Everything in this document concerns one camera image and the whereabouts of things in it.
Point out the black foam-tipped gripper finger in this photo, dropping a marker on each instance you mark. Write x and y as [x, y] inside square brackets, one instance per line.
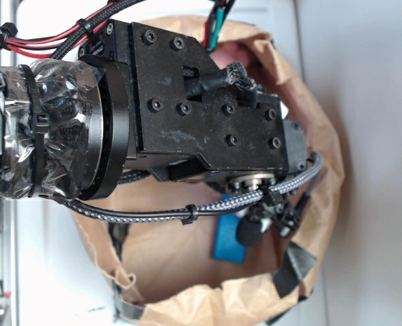
[267, 213]

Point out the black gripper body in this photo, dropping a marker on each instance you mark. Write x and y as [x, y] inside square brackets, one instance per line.
[169, 110]

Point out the blue wooden block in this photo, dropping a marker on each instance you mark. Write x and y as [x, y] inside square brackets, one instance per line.
[226, 246]

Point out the pink plush bunny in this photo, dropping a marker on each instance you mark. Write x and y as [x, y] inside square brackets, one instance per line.
[226, 54]

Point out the brown paper bag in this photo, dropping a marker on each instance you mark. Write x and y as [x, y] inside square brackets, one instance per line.
[167, 271]

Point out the aluminium frame rail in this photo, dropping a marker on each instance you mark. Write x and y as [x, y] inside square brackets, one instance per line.
[8, 297]

